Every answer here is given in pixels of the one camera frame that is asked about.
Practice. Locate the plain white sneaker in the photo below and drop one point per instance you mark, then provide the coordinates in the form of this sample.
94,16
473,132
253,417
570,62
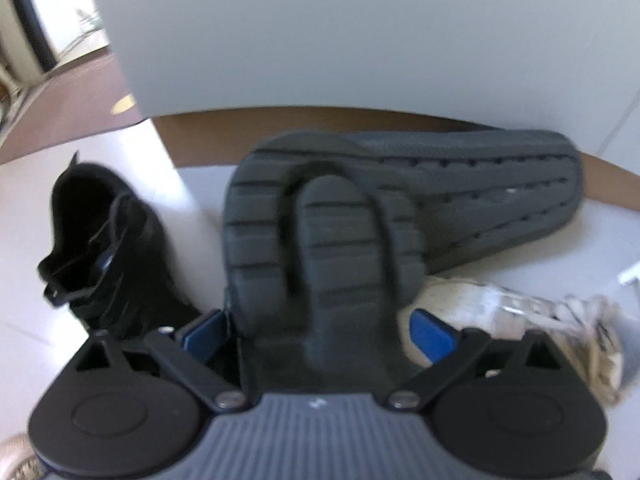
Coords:
500,305

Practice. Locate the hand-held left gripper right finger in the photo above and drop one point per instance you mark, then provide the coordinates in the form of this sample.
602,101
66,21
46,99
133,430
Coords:
430,335

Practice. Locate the brown doormat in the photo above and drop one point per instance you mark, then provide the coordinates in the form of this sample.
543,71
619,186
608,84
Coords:
65,110

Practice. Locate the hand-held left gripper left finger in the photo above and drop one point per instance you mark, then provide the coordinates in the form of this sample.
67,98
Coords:
202,332

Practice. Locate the black lace-up sneaker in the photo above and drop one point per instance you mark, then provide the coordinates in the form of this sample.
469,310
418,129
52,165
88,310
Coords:
135,260

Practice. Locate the white cabinet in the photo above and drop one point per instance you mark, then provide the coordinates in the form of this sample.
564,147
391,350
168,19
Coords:
325,35

